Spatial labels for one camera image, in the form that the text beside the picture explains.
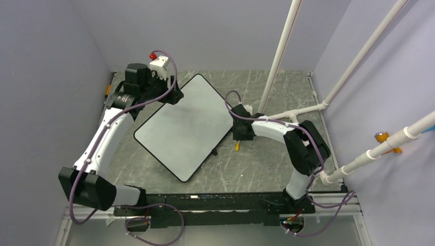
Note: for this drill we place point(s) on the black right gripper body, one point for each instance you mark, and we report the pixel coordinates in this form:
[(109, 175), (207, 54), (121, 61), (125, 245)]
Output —
[(238, 134)]

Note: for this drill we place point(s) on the black framed whiteboard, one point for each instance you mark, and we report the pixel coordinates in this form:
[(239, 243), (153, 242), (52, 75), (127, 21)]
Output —
[(182, 136)]

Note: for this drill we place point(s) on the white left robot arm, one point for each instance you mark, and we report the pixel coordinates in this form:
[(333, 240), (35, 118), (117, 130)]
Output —
[(84, 183)]

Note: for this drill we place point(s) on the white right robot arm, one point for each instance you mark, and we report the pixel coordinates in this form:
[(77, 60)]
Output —
[(305, 146)]

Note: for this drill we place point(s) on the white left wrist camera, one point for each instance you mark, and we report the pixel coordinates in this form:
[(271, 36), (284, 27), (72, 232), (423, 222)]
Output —
[(159, 66)]

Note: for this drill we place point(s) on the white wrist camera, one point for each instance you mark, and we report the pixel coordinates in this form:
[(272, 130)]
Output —
[(159, 66), (249, 109)]

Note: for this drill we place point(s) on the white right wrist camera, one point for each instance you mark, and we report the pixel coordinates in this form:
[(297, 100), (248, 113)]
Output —
[(249, 109)]

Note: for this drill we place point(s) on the yellow handled tool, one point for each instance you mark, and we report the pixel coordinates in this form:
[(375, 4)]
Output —
[(107, 91)]

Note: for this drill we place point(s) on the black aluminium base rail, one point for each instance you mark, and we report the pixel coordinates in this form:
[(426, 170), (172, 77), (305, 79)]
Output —
[(266, 208)]

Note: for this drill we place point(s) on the white pvc pipe frame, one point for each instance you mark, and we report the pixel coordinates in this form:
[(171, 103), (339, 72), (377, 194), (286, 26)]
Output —
[(403, 136)]

